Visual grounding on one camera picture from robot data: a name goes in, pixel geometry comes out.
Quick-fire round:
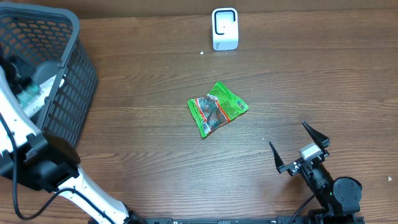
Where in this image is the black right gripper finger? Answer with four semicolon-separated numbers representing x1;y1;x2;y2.
269;141;285;173
302;121;330;149

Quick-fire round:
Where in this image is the green haribo candy bag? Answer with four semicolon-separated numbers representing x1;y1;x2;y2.
187;81;249;138

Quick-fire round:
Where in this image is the white tube with gold cap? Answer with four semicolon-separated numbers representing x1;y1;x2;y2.
22;75;56;118

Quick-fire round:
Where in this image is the teal packet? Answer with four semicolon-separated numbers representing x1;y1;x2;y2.
17;84;41;107

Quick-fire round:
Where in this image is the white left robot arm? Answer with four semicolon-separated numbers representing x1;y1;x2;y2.
1;58;145;223

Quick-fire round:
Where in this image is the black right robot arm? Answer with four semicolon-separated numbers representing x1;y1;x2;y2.
269;121;364;223

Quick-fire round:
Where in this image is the grey plastic shopping basket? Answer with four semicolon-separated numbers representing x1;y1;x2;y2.
1;2;98;146

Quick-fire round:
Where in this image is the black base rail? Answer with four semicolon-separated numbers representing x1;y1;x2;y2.
144;216;366;224

